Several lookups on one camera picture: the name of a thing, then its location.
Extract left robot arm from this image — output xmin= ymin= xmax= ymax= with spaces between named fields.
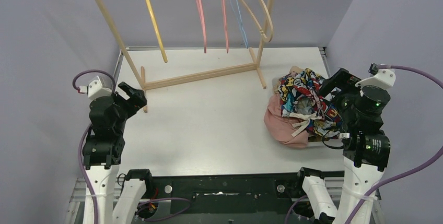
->
xmin=80 ymin=79 xmax=156 ymax=223

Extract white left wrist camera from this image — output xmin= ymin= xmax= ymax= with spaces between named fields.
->
xmin=78 ymin=76 xmax=112 ymax=101

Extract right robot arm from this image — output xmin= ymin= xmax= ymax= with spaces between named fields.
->
xmin=294 ymin=67 xmax=396 ymax=223

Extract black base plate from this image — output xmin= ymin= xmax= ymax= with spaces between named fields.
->
xmin=131 ymin=172 xmax=328 ymax=216

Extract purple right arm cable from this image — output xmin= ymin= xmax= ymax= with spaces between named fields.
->
xmin=284 ymin=64 xmax=443 ymax=224

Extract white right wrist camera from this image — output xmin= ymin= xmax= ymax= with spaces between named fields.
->
xmin=355 ymin=63 xmax=396 ymax=90

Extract blue hanger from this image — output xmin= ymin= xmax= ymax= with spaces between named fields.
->
xmin=229 ymin=0 xmax=249 ymax=49

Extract pink shorts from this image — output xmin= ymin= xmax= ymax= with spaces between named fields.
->
xmin=263 ymin=94 xmax=309 ymax=149

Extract beige wooden hanger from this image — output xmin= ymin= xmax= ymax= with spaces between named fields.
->
xmin=225 ymin=0 xmax=275 ymax=44

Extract yellow hanger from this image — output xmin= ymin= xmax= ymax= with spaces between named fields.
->
xmin=145 ymin=0 xmax=168 ymax=63

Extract beige shorts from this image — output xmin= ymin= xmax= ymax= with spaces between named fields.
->
xmin=272 ymin=66 xmax=303 ymax=94

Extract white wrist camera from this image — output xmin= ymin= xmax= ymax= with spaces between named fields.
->
xmin=78 ymin=76 xmax=112 ymax=101
xmin=355 ymin=63 xmax=396 ymax=90

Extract wooden clothes rack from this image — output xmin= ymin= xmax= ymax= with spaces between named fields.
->
xmin=95 ymin=0 xmax=274 ymax=93

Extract colourful comic print shorts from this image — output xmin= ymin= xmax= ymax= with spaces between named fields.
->
xmin=277 ymin=68 xmax=343 ymax=139

